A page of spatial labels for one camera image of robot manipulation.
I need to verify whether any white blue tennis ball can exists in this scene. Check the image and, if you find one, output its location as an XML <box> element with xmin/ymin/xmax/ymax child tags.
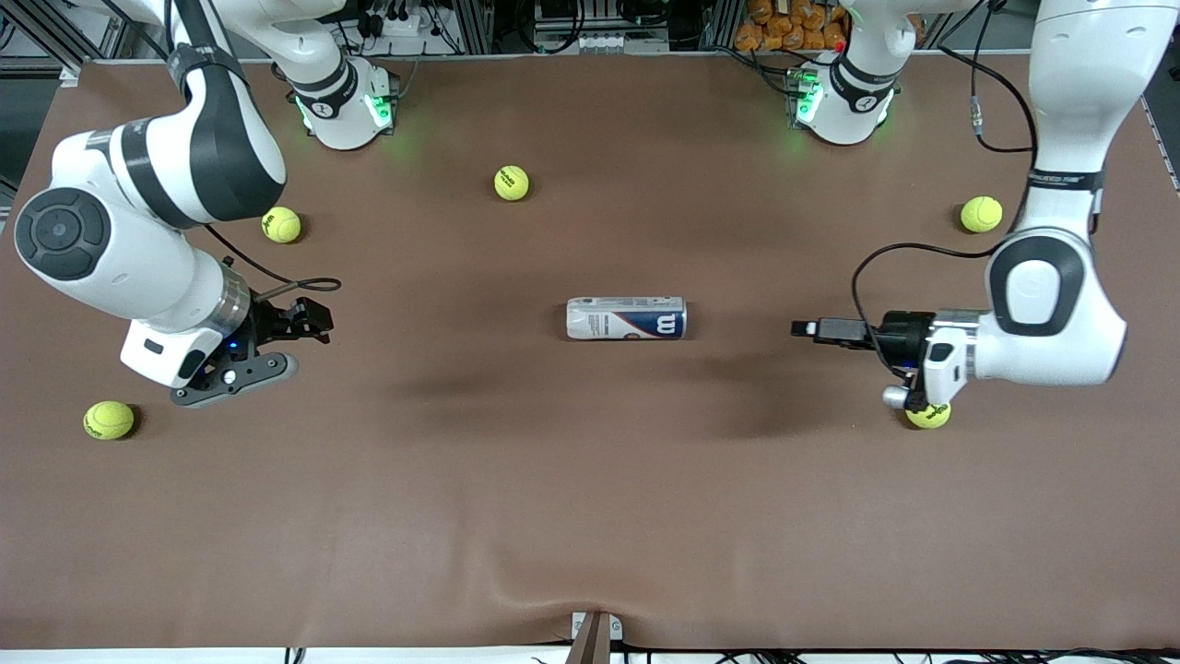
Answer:
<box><xmin>566</xmin><ymin>296</ymin><xmax>688</xmax><ymax>341</ymax></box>

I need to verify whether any brown table mat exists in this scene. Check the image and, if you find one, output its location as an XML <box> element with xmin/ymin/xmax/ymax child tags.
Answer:
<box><xmin>0</xmin><ymin>51</ymin><xmax>1180</xmax><ymax>651</ymax></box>

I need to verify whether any small white power strip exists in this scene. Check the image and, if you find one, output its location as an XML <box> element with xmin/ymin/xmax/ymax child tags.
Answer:
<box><xmin>364</xmin><ymin>11</ymin><xmax>425</xmax><ymax>38</ymax></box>

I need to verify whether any orange items bag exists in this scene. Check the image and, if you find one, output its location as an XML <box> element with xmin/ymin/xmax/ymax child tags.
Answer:
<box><xmin>735</xmin><ymin>0</ymin><xmax>849</xmax><ymax>52</ymax></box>

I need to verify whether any long white socket bar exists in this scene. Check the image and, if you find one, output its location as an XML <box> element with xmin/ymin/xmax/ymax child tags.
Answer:
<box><xmin>533</xmin><ymin>30</ymin><xmax>671</xmax><ymax>54</ymax></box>

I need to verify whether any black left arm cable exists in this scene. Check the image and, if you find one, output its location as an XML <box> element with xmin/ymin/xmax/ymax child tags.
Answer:
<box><xmin>850</xmin><ymin>0</ymin><xmax>1038</xmax><ymax>379</ymax></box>

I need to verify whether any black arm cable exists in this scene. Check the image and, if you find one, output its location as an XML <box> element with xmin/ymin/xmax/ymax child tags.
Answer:
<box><xmin>850</xmin><ymin>0</ymin><xmax>1038</xmax><ymax>379</ymax></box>
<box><xmin>166</xmin><ymin>0</ymin><xmax>342</xmax><ymax>305</ymax></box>

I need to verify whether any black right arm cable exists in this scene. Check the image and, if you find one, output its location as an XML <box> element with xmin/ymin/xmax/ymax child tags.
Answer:
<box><xmin>166</xmin><ymin>0</ymin><xmax>342</xmax><ymax>305</ymax></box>

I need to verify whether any aluminium frame post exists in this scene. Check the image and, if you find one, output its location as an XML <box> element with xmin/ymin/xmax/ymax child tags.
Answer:
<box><xmin>452</xmin><ymin>0</ymin><xmax>496</xmax><ymax>54</ymax></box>
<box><xmin>699</xmin><ymin>0</ymin><xmax>743</xmax><ymax>52</ymax></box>

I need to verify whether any aluminium frame strut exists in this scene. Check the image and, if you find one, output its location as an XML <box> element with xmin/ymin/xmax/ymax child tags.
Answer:
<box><xmin>18</xmin><ymin>0</ymin><xmax>121</xmax><ymax>73</ymax></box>

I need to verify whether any metal table clamp bracket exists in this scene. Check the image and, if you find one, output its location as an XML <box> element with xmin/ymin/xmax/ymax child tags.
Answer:
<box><xmin>568</xmin><ymin>611</ymin><xmax>624</xmax><ymax>664</ymax></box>

